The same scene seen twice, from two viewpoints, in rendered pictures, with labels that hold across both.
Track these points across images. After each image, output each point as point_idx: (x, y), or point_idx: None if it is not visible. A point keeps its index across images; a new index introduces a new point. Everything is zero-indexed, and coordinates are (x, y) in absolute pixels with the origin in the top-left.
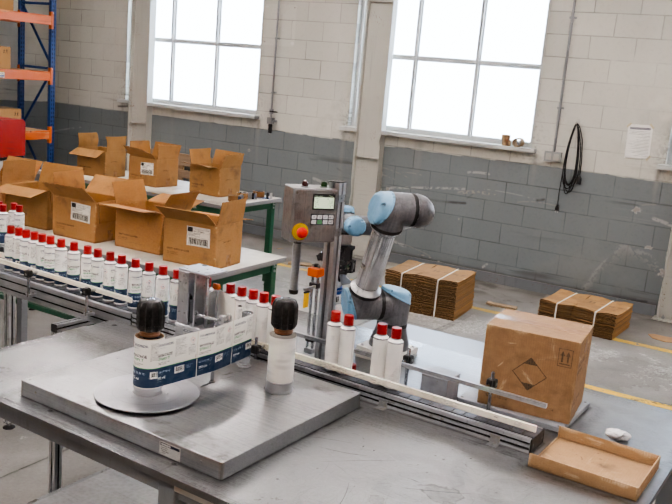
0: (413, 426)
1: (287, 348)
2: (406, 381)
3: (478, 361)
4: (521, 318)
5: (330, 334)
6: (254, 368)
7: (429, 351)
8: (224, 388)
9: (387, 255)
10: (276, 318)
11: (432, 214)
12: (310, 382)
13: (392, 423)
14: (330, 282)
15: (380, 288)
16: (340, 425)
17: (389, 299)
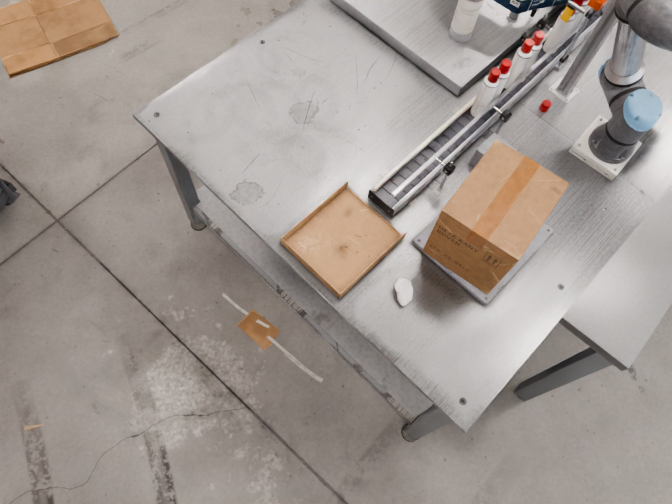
0: (421, 126)
1: (459, 2)
2: (496, 130)
3: (611, 241)
4: (527, 183)
5: None
6: (506, 24)
7: (631, 198)
8: (457, 1)
9: (621, 42)
10: None
11: (648, 31)
12: (480, 56)
13: (426, 112)
14: (597, 23)
15: (630, 83)
16: (419, 76)
17: (622, 100)
